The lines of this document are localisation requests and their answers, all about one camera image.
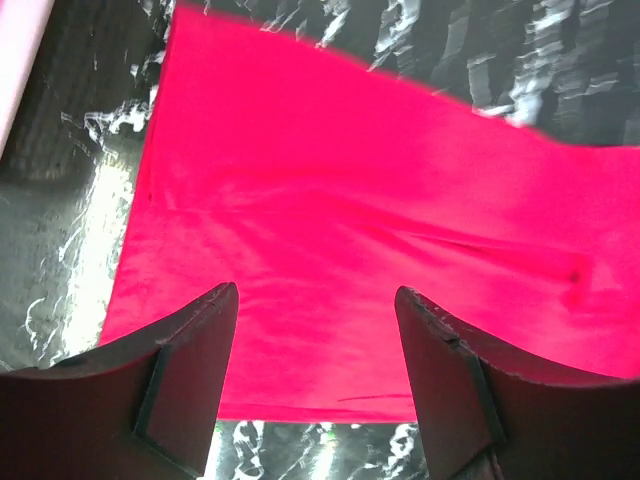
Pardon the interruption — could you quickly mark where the red t shirt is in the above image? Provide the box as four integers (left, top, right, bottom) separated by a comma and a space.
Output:
101, 5, 639, 423

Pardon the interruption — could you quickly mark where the white plastic basket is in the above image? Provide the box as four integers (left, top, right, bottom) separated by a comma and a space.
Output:
0, 0, 54, 150

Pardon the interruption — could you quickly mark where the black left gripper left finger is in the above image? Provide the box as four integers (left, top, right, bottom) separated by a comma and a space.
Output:
1, 283, 239, 479

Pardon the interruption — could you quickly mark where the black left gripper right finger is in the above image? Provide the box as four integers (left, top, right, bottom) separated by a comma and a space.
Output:
395, 287, 639, 479

